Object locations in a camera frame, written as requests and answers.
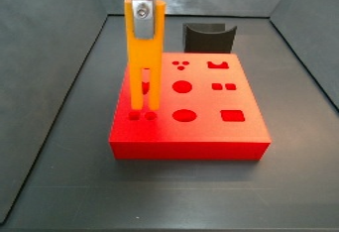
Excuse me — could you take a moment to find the red block with shaped holes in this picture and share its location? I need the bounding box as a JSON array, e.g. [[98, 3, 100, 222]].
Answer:
[[108, 53, 271, 161]]

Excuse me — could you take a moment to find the yellow two-pronged peg object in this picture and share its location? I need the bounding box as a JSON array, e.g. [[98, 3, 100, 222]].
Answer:
[[124, 0, 165, 110]]

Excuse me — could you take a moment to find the black curved holder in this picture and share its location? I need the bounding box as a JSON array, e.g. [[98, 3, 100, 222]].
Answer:
[[183, 23, 237, 54]]

